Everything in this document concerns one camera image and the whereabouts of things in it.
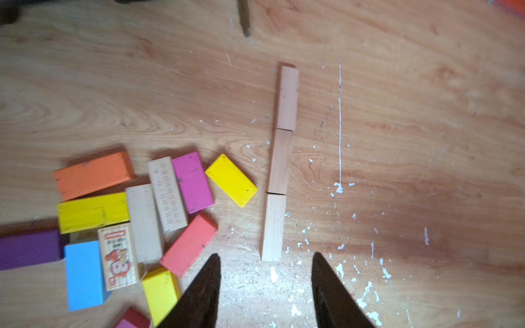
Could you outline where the blue block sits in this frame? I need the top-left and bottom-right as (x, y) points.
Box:
(64, 241), (111, 312)

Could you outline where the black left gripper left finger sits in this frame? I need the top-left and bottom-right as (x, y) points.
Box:
(158, 254), (221, 328)

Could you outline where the orange block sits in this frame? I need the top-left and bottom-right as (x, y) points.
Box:
(53, 150), (135, 202)

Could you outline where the engraved wooden block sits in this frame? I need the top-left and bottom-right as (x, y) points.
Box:
(148, 157), (188, 234)

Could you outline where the yellow block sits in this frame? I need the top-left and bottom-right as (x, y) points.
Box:
(205, 154), (258, 208)
(57, 192), (130, 235)
(142, 268), (181, 327)

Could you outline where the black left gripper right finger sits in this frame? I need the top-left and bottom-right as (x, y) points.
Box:
(311, 252), (374, 328)

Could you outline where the natural wooden block angled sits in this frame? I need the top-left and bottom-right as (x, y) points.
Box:
(261, 194), (287, 262)

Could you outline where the pale wooden block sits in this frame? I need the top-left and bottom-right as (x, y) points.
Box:
(125, 184), (164, 264)

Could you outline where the magenta block near arm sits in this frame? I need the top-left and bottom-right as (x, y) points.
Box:
(172, 152), (215, 214)

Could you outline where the red block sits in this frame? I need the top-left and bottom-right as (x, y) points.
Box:
(160, 214), (218, 278)

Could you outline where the purple block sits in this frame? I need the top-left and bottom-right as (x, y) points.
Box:
(1, 230), (70, 271)

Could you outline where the magenta block front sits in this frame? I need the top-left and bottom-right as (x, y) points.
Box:
(113, 307), (151, 328)

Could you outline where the printed wooden block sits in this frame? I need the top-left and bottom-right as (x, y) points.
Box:
(98, 223), (139, 292)

